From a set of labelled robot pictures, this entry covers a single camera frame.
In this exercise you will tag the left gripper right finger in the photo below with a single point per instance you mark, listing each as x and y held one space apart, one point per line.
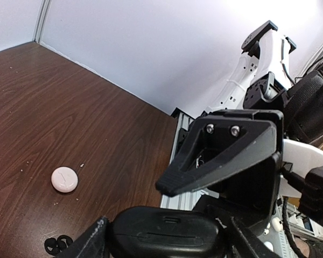
238 238

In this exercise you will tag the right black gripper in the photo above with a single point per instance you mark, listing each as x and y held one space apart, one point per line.
243 151

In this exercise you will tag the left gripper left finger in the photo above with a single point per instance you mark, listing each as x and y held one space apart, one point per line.
91 243

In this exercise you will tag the black earbud charging case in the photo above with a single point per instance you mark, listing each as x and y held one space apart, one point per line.
143 231

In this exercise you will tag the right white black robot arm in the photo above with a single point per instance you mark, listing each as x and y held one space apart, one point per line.
261 82

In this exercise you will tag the round white case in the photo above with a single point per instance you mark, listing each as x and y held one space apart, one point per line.
64 180

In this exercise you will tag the black earbud pair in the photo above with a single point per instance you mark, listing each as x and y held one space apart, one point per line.
55 246

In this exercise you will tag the front aluminium rail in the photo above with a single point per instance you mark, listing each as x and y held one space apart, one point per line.
183 182

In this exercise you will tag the right aluminium frame post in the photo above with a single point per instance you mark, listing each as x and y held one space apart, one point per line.
315 60

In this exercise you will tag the aluminium frame post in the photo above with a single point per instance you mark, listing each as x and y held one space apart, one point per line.
315 60
41 20

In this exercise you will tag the left aluminium frame post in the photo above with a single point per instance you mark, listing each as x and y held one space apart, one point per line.
41 20

